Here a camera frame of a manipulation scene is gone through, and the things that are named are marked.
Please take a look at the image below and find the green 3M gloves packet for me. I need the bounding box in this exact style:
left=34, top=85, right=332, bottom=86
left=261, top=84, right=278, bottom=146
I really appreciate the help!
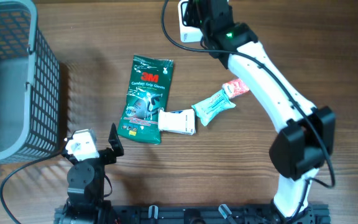
left=117, top=55, right=174, bottom=144

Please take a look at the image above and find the white blue packet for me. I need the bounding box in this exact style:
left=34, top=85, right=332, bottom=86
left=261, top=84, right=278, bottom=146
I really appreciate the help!
left=158, top=109, right=196, bottom=135

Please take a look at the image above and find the red white small packet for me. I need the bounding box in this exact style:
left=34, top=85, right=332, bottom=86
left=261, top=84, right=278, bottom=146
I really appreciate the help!
left=222, top=78, right=249, bottom=99

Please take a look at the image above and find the light blue tissue packet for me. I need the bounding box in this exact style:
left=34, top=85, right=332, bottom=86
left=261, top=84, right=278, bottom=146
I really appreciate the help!
left=192, top=90, right=236, bottom=126

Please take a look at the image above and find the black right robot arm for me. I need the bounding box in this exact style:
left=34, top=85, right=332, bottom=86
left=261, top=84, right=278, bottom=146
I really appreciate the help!
left=178, top=1, right=336, bottom=223

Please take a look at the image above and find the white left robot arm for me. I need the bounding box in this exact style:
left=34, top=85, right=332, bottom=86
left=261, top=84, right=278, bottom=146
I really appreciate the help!
left=53, top=124, right=124, bottom=224

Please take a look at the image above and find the white barcode scanner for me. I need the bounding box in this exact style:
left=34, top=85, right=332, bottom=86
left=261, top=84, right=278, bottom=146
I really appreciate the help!
left=178, top=0, right=203, bottom=43

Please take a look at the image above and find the grey plastic basket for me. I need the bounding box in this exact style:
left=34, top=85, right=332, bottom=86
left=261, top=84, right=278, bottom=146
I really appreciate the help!
left=0, top=0, right=60, bottom=164

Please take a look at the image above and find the black camera cable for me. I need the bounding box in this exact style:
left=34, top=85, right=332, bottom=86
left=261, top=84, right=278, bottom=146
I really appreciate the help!
left=160, top=0, right=337, bottom=218
left=0, top=151, right=65, bottom=224

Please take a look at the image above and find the black left camera cable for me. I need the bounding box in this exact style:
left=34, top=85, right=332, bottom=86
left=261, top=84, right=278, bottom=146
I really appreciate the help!
left=0, top=151, right=65, bottom=224

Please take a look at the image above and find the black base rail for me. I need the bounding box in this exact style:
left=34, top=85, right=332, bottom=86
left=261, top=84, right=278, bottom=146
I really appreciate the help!
left=53, top=203, right=331, bottom=224

